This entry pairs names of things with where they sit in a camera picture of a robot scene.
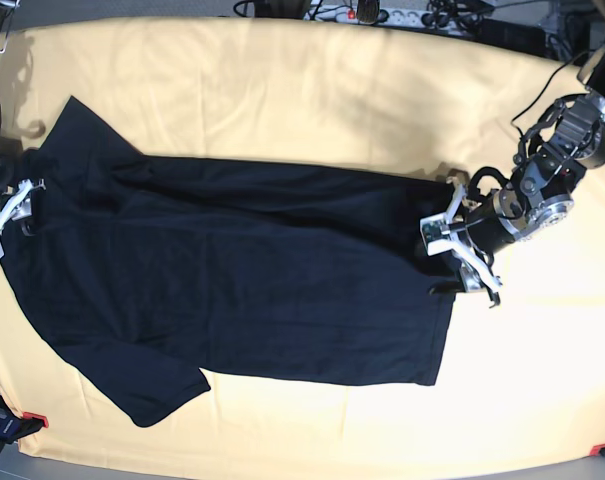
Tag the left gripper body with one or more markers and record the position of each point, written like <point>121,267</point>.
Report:
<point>500,219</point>

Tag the dark navy T-shirt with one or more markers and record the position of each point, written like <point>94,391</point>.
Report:
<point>145,273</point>

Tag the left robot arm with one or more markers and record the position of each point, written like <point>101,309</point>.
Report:
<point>553,156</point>

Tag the yellow table cloth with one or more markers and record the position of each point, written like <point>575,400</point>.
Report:
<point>521,385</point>

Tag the black box on floor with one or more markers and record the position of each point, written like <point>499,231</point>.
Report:
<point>512,36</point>

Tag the white power strip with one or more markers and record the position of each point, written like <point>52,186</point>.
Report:
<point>345,13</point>

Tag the left red-black table clamp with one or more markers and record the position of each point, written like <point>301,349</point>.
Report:
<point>14,428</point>

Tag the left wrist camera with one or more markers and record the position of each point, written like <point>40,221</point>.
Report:
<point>435,234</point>

